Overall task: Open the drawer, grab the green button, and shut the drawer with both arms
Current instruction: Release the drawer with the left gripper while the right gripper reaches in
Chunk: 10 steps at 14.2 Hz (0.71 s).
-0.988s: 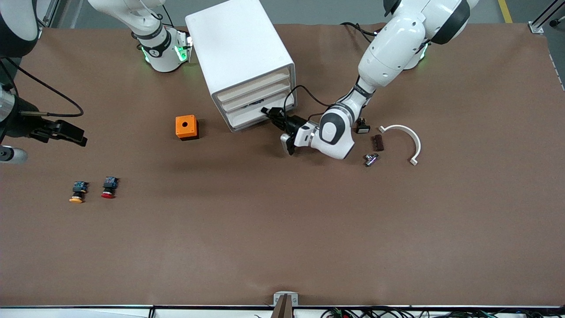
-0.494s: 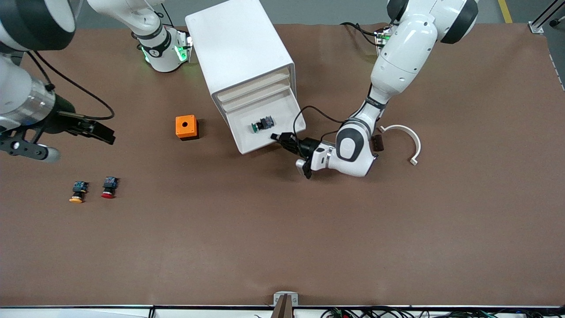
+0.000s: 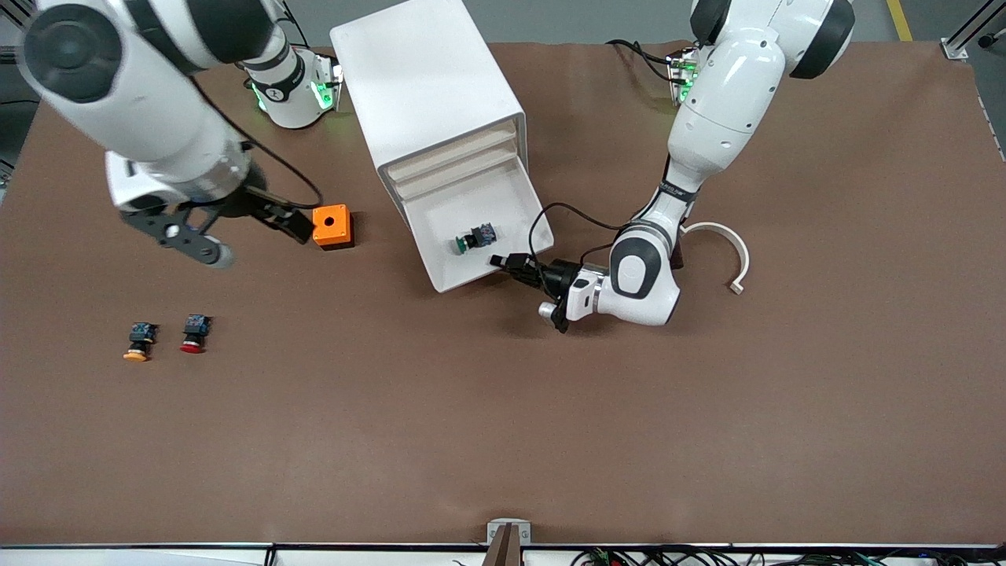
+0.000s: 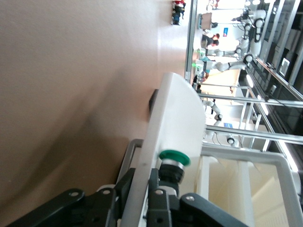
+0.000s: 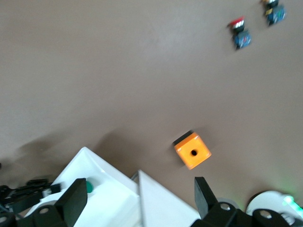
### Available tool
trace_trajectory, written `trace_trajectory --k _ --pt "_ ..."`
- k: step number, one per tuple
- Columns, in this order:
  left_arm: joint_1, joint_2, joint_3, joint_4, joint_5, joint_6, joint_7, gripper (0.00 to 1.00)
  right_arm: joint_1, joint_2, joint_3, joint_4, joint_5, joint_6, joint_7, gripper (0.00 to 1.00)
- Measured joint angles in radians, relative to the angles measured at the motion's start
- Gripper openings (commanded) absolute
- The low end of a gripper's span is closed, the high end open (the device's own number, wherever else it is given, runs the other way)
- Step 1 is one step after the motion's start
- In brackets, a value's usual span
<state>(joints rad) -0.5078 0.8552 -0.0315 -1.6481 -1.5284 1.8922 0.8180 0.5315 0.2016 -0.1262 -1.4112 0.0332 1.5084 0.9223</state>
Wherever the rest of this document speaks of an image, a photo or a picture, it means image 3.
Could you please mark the yellow mushroom push button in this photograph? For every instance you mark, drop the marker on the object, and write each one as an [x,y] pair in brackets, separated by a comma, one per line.
[136,356]

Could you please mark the orange box with round hole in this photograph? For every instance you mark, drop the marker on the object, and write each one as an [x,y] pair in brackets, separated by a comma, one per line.
[338,232]

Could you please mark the grey metal bracket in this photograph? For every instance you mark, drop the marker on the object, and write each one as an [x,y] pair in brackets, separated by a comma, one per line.
[493,531]

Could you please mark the brown table cover sheet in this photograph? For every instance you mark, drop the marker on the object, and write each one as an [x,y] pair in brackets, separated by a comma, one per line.
[503,409]

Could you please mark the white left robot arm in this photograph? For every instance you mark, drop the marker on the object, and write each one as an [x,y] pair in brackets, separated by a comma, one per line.
[723,118]

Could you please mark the red mushroom push button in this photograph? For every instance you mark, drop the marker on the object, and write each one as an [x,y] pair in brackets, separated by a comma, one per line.
[192,346]

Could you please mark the white curved pipe clamp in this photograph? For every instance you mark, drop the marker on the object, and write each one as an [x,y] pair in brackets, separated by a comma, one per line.
[743,255]

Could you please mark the white drawer cabinet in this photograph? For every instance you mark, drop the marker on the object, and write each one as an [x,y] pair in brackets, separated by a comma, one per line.
[416,71]

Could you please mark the aluminium frame profile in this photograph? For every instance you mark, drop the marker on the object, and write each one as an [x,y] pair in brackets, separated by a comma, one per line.
[971,31]

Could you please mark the white cabinet drawer tray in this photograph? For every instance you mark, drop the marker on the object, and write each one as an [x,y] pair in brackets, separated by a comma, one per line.
[471,271]

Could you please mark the brown tapered post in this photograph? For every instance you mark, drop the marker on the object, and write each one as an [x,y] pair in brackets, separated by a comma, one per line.
[503,550]

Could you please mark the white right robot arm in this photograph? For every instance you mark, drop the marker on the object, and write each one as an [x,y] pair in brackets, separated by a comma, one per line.
[141,102]

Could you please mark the green push button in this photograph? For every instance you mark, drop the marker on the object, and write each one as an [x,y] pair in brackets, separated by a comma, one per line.
[475,238]

